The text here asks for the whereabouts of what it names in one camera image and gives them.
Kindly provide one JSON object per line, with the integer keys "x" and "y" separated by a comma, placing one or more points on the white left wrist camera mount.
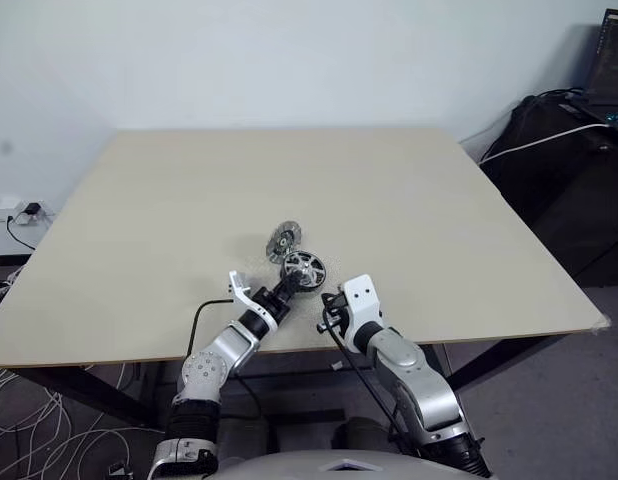
{"x": 241, "y": 292}

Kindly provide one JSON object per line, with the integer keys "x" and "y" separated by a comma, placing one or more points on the spoked metal rotor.
{"x": 309, "y": 270}

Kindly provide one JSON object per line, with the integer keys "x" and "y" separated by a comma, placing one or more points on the black bag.
{"x": 564, "y": 190}

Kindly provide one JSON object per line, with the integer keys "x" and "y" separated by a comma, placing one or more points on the black laptop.
{"x": 611, "y": 65}

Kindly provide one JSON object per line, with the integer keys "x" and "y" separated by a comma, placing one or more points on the black plug adapter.
{"x": 33, "y": 208}

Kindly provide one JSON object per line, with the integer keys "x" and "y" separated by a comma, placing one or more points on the clear tape piece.
{"x": 603, "y": 325}

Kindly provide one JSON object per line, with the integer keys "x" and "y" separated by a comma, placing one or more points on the white power strip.
{"x": 9, "y": 204}

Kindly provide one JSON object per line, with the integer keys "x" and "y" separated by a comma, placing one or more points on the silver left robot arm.
{"x": 216, "y": 350}

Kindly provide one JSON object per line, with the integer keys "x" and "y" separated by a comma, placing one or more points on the grey robot torso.
{"x": 339, "y": 462}

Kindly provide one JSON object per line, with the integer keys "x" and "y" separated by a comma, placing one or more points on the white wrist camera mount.
{"x": 361, "y": 300}
{"x": 241, "y": 292}

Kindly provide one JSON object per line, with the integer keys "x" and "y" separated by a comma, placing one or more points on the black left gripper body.
{"x": 271, "y": 302}

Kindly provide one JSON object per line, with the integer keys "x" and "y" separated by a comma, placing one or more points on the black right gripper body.
{"x": 334, "y": 307}

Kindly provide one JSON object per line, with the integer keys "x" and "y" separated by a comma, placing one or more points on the black table frame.
{"x": 114, "y": 395}

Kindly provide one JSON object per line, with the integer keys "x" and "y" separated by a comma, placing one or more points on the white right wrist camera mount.
{"x": 361, "y": 300}

